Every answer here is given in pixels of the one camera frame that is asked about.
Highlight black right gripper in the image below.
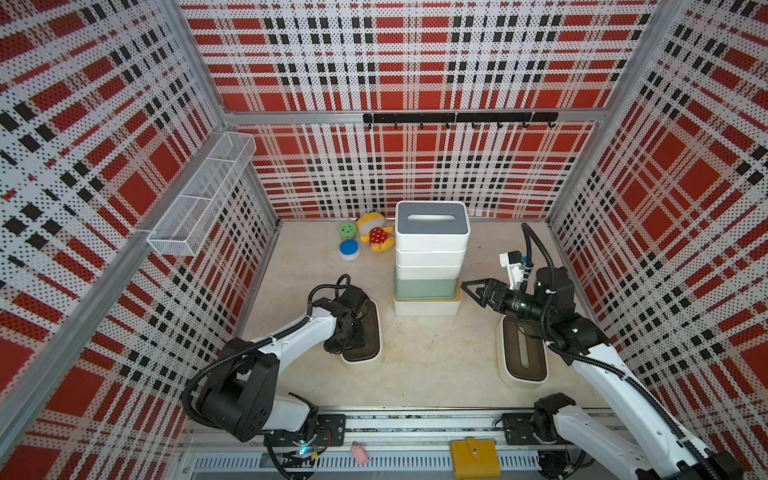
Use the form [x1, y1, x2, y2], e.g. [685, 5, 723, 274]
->
[460, 280, 550, 328]

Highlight cream box dark lid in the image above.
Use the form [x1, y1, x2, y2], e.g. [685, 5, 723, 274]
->
[496, 315, 549, 388]
[341, 299, 383, 370]

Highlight white box grey lid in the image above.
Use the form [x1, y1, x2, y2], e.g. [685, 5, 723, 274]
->
[395, 201, 471, 252]

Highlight white bamboo-lid box corner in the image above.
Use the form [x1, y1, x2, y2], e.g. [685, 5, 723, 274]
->
[395, 248, 466, 267]

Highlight mint green square tissue box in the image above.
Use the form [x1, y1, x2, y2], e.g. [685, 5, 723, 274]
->
[394, 278, 458, 301]

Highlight white bamboo-lid tissue box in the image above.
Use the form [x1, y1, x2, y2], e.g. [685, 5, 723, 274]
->
[393, 290, 463, 316]
[395, 264, 461, 281]

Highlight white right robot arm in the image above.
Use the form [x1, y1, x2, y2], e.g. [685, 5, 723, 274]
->
[461, 268, 744, 479]

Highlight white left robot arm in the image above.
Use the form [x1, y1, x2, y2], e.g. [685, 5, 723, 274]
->
[180, 281, 381, 445]

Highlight blue and white round button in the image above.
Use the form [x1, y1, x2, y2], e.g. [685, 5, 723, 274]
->
[338, 239, 361, 261]

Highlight green lid air freshener jar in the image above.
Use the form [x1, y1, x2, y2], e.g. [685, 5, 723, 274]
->
[338, 222, 357, 241]

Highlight small pink object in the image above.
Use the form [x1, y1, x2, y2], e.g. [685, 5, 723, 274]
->
[350, 443, 370, 466]

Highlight yellow leather wallet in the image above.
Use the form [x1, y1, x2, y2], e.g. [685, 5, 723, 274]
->
[450, 437, 501, 480]

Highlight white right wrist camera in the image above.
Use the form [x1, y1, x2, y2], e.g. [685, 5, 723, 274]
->
[499, 251, 530, 292]

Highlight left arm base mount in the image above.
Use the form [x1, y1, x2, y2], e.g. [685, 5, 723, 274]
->
[264, 414, 347, 448]

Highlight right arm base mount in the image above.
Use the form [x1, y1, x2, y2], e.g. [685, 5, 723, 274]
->
[500, 413, 567, 448]

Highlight black hook rail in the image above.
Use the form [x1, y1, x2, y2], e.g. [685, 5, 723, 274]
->
[362, 111, 559, 126]

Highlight white wire mesh shelf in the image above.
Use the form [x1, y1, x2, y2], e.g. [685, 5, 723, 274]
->
[148, 132, 255, 257]

